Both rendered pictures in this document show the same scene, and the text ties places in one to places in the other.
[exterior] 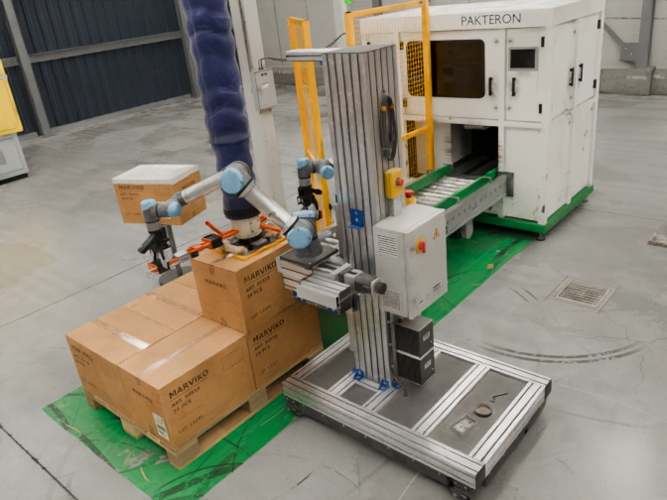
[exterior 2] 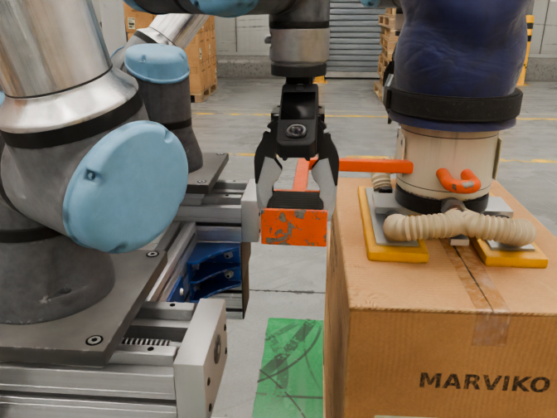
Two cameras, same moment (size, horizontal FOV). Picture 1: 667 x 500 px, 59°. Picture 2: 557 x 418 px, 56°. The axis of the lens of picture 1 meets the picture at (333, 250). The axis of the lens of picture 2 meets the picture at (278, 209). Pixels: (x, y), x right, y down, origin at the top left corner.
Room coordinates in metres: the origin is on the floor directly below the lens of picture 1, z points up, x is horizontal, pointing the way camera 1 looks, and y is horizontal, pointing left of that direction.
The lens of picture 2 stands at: (3.81, -0.34, 1.35)
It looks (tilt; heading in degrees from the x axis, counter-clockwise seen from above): 21 degrees down; 141
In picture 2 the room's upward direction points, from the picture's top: straight up
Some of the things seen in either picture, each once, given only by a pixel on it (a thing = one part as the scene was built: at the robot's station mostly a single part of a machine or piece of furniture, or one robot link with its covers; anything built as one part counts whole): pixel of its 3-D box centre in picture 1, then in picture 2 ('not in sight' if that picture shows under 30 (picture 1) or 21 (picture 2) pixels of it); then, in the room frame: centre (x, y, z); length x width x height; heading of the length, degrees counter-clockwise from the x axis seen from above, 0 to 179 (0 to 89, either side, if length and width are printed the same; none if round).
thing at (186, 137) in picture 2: (307, 243); (163, 141); (2.86, 0.13, 1.09); 0.15 x 0.15 x 0.10
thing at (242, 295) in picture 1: (255, 274); (431, 315); (3.28, 0.49, 0.74); 0.60 x 0.40 x 0.40; 138
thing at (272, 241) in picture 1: (259, 244); (388, 211); (3.20, 0.43, 0.97); 0.34 x 0.10 x 0.05; 136
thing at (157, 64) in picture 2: (304, 223); (157, 81); (2.86, 0.13, 1.20); 0.13 x 0.12 x 0.14; 171
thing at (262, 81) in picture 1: (264, 89); not in sight; (4.73, 0.39, 1.62); 0.20 x 0.05 x 0.30; 137
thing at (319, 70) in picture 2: (306, 194); (297, 109); (3.28, 0.12, 1.22); 0.09 x 0.08 x 0.12; 136
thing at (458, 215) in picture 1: (436, 230); not in sight; (4.19, -0.80, 0.50); 2.31 x 0.05 x 0.19; 137
